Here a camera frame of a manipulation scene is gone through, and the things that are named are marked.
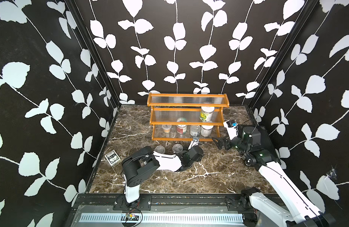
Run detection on clear seed jar orange contents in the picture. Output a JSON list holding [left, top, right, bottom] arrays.
[[172, 143, 183, 154]]

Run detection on large white jar green label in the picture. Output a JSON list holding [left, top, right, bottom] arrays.
[[200, 107, 215, 122]]

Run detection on clear seed jar dark contents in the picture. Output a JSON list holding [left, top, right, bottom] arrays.
[[154, 145, 166, 154]]

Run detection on small seed jar orange label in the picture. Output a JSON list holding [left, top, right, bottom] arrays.
[[162, 125, 172, 134]]

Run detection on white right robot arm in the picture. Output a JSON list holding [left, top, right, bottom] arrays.
[[212, 120, 336, 227]]

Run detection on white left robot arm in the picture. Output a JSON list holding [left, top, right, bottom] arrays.
[[121, 145, 204, 204]]

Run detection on large white labelled jar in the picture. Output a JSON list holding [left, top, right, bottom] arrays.
[[200, 125, 214, 137]]

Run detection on red white labelled jar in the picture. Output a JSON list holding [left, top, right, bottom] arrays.
[[176, 118, 187, 134]]

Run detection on orange wooden three-tier shelf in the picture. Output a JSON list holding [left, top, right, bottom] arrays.
[[147, 93, 229, 141]]

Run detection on black hard case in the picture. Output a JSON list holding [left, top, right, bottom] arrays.
[[243, 126, 279, 168]]

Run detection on small metal pull-tab can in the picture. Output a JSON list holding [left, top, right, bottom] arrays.
[[190, 125, 201, 137]]

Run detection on playing card box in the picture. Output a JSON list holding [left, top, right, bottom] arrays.
[[105, 150, 120, 166]]

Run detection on small circuit board with wires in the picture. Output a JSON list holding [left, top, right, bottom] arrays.
[[124, 213, 140, 222]]

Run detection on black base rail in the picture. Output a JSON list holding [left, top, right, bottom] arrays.
[[72, 193, 277, 212]]

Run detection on white slotted cable duct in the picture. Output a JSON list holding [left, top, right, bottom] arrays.
[[79, 213, 244, 225]]

